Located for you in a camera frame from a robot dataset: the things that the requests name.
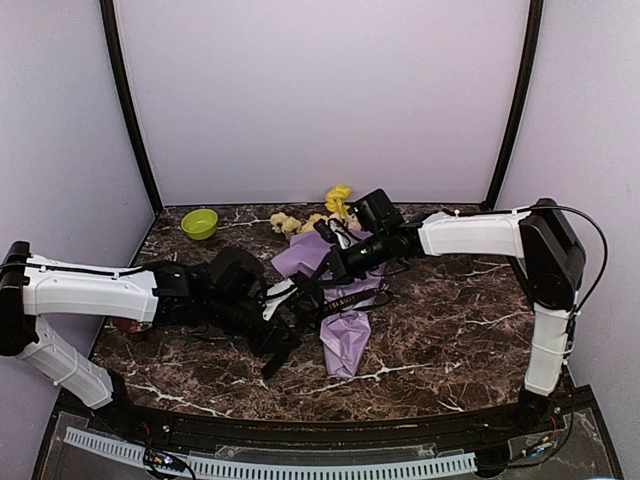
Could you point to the black printed ribbon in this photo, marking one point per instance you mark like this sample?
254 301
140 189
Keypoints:
306 305

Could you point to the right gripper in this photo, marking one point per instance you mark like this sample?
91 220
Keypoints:
339 263

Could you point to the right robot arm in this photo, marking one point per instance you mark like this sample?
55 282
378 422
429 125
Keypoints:
552 262

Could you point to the yellow rose stem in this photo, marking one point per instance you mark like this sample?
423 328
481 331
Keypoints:
336 200

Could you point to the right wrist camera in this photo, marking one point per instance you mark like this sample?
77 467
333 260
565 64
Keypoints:
377 214

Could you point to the pink wrapping paper sheet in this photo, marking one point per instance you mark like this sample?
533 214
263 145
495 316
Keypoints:
344 325

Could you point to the left black frame post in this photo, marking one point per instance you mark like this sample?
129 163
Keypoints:
126 102

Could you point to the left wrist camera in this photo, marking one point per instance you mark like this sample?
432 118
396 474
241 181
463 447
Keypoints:
234 273

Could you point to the white slotted cable duct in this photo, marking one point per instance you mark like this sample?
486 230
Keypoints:
239 463

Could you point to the green plastic bowl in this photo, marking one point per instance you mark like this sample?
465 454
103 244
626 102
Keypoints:
200 224

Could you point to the red floral dish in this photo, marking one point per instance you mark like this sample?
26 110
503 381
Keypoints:
129 326

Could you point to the right black frame post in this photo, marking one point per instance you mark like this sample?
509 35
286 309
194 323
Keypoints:
516 111

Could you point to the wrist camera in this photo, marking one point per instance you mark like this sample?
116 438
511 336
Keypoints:
234 273
377 214

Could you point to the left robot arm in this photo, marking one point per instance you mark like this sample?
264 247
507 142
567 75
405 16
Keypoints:
35 289

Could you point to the yellow daisy bunch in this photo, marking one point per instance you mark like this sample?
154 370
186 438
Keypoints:
289 226

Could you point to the black frame post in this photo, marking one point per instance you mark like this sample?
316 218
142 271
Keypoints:
516 111
126 102

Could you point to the black front rail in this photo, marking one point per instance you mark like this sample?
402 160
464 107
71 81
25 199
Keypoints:
182 426

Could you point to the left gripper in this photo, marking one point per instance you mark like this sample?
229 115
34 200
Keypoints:
268 340

